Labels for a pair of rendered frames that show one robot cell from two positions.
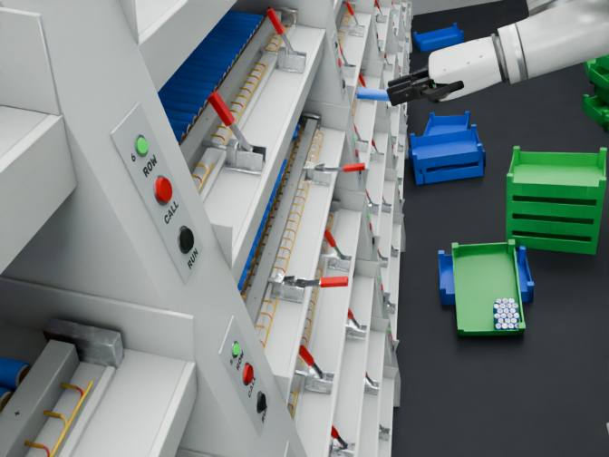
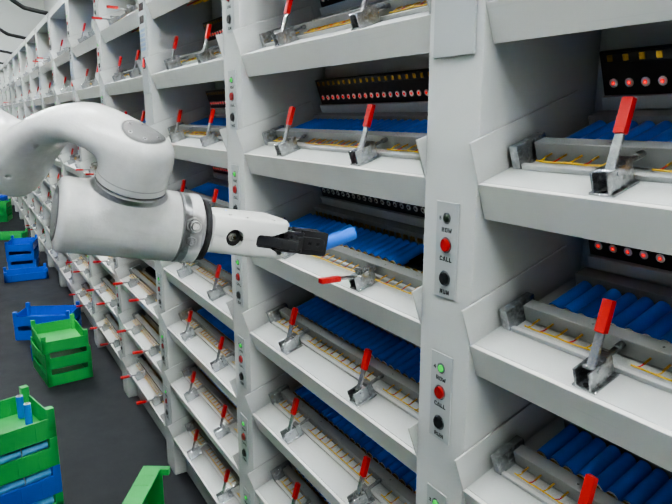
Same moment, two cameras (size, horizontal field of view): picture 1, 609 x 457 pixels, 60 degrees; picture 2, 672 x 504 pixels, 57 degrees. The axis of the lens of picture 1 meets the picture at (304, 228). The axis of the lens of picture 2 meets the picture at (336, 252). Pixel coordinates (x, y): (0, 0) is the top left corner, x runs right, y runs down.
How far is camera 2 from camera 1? 1.60 m
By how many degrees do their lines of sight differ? 112
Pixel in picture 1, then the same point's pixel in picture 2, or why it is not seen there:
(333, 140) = (409, 308)
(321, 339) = (315, 359)
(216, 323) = (234, 155)
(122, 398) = not seen: hidden behind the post
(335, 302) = (332, 379)
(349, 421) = (304, 451)
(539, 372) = not seen: outside the picture
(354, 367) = (334, 480)
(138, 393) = not seen: hidden behind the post
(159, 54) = (250, 63)
